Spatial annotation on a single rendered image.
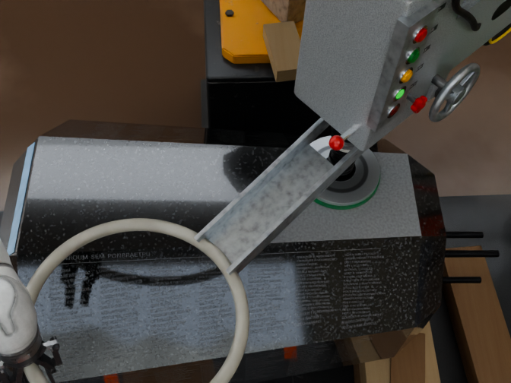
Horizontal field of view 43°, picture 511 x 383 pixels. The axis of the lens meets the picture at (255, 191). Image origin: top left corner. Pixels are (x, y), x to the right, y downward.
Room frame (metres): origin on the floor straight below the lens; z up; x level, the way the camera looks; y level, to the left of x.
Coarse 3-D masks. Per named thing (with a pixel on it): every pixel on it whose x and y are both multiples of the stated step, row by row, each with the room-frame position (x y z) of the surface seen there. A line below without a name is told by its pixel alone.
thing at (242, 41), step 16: (224, 0) 1.67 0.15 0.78; (240, 0) 1.68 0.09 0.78; (256, 0) 1.69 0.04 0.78; (224, 16) 1.60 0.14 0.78; (240, 16) 1.61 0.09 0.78; (256, 16) 1.61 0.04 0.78; (272, 16) 1.62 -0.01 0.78; (224, 32) 1.53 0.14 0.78; (240, 32) 1.53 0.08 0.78; (256, 32) 1.54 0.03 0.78; (224, 48) 1.46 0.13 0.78; (240, 48) 1.46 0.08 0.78; (256, 48) 1.47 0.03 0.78
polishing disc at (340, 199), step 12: (312, 144) 1.03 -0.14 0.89; (324, 144) 1.03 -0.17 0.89; (324, 156) 0.99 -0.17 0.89; (360, 156) 1.00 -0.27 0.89; (372, 156) 1.00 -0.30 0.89; (360, 168) 0.96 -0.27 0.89; (372, 168) 0.96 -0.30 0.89; (348, 180) 0.92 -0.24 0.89; (360, 180) 0.92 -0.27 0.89; (372, 180) 0.93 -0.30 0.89; (324, 192) 0.88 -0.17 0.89; (336, 192) 0.88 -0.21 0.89; (348, 192) 0.88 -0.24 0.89; (360, 192) 0.89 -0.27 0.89; (372, 192) 0.89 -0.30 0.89; (336, 204) 0.85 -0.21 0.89; (348, 204) 0.85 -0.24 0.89
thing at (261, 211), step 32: (320, 128) 0.96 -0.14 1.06; (288, 160) 0.88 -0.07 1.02; (320, 160) 0.89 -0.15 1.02; (352, 160) 0.88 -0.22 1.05; (256, 192) 0.81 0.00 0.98; (288, 192) 0.81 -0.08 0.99; (320, 192) 0.81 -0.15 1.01; (224, 224) 0.74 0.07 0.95; (256, 224) 0.74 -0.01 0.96; (288, 224) 0.73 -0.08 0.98
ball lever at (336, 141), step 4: (352, 128) 0.83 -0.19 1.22; (344, 132) 0.83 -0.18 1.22; (348, 132) 0.82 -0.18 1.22; (352, 132) 0.83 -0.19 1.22; (332, 136) 0.81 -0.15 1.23; (336, 136) 0.81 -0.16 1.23; (340, 136) 0.81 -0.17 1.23; (344, 136) 0.81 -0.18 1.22; (348, 136) 0.82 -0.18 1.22; (332, 140) 0.80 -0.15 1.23; (336, 140) 0.80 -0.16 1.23; (340, 140) 0.80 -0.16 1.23; (344, 140) 0.81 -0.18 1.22; (332, 144) 0.79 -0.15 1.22; (336, 144) 0.79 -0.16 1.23; (340, 144) 0.79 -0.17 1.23; (332, 148) 0.79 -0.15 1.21; (336, 148) 0.79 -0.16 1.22; (340, 148) 0.79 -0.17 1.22
